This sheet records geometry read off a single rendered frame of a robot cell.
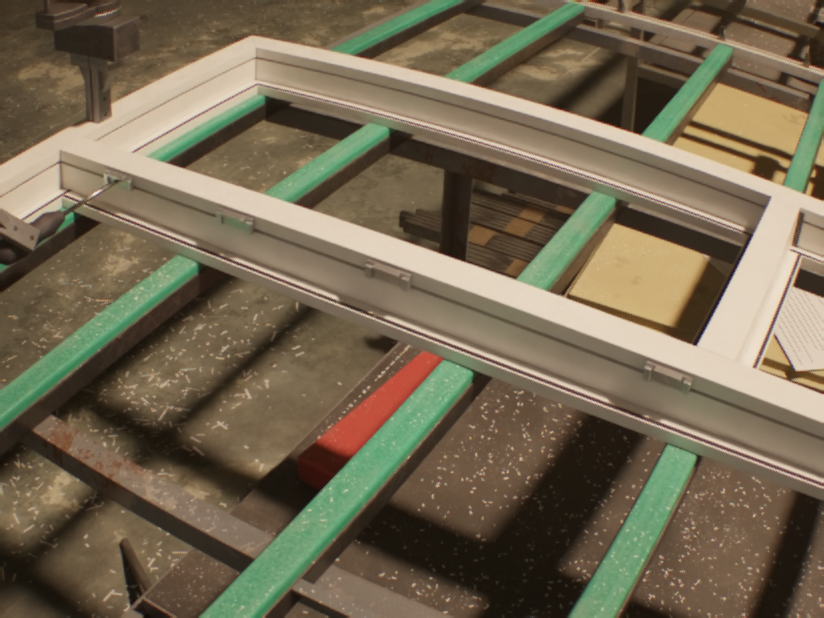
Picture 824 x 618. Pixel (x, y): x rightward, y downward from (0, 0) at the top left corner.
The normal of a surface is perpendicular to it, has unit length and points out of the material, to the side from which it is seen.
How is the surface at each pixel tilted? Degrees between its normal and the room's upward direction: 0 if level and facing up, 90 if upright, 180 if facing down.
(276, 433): 0
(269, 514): 0
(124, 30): 90
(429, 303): 90
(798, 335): 0
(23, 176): 90
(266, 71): 90
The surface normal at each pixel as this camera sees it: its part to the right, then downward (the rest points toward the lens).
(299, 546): 0.04, -0.83
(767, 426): -0.52, 0.47
